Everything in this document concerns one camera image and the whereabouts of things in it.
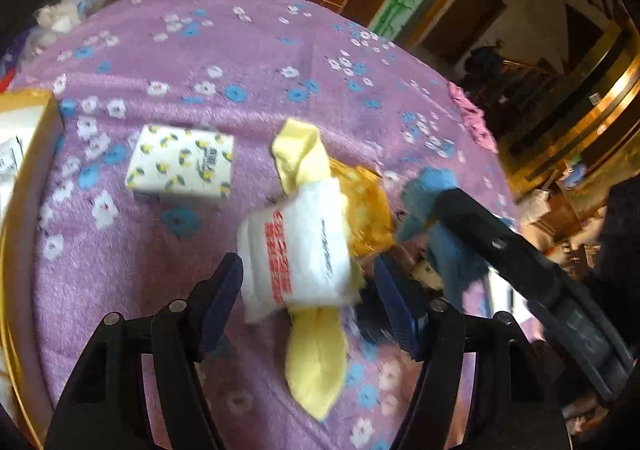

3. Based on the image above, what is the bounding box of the lemon print tissue pack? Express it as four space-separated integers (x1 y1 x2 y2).
125 124 235 204

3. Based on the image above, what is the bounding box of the pink cloth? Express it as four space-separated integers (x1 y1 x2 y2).
448 81 498 154

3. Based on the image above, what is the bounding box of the blue towel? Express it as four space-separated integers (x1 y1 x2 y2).
396 167 488 310

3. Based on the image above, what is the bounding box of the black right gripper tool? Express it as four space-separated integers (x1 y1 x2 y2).
434 189 634 401

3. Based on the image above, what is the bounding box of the white towel red print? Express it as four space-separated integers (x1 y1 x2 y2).
236 177 357 323

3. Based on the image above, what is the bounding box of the yellow cloth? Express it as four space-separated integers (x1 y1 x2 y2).
271 117 348 422

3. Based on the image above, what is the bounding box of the orange plastic bag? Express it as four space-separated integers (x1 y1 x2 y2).
329 158 394 258

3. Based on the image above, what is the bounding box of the purple floral tablecloth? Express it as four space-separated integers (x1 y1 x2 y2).
17 0 515 449

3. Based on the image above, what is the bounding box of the clear plastic bag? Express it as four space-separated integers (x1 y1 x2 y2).
23 0 113 60

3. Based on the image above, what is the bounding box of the yellow taped cardboard box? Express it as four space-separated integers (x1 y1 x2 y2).
1 89 63 449

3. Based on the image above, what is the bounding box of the small figurine keychain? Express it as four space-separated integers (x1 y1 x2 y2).
411 259 444 292

